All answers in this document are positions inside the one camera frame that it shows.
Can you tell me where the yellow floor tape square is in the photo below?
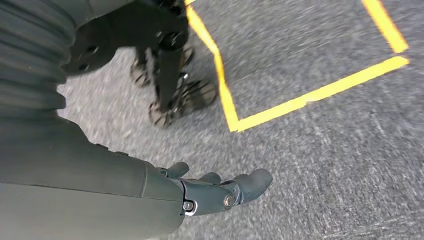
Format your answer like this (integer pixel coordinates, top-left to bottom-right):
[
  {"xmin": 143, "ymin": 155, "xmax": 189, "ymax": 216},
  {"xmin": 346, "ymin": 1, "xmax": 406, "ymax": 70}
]
[{"xmin": 184, "ymin": 0, "xmax": 411, "ymax": 133}]

